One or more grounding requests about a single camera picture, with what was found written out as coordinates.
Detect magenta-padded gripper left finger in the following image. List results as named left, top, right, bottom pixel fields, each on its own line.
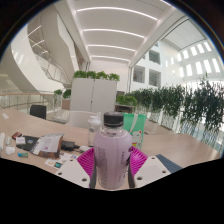
left=55, top=147, right=98, bottom=189

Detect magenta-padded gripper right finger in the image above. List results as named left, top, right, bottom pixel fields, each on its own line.
left=128, top=145, right=172, bottom=189

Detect purple drink bottle black cap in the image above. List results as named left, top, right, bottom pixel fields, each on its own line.
left=93, top=111, right=133, bottom=190

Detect colourful sticker sheet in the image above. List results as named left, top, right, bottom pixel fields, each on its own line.
left=44, top=152, right=81, bottom=169

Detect dark blue keyboard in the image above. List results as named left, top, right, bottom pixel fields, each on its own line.
left=155, top=153, right=184, bottom=174

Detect black power bank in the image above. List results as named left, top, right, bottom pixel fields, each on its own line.
left=60, top=140, right=77, bottom=152

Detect green tote bag cat print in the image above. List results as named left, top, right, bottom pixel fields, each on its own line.
left=122, top=112, right=148, bottom=149

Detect clear shaker bottle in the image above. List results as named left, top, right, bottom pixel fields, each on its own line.
left=87, top=112, right=102, bottom=148

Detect black chair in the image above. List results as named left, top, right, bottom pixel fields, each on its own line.
left=29, top=104, right=48, bottom=120

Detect potted plant planter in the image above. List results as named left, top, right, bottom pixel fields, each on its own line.
left=53, top=88, right=72, bottom=111

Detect shelf unit with plants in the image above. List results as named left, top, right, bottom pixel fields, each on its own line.
left=114, top=94, right=138, bottom=114

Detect white oblong device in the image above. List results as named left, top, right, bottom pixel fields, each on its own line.
left=0, top=132, right=6, bottom=151

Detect white cabinet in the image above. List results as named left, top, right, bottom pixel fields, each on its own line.
left=69, top=77, right=118, bottom=113

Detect row of tall green plants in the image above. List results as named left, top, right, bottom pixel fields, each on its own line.
left=128, top=78, right=224, bottom=141

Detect green plants on cabinet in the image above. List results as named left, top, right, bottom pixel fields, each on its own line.
left=72, top=69, right=121, bottom=82

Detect ceiling light strips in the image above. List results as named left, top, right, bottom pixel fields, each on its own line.
left=76, top=5, right=159, bottom=64

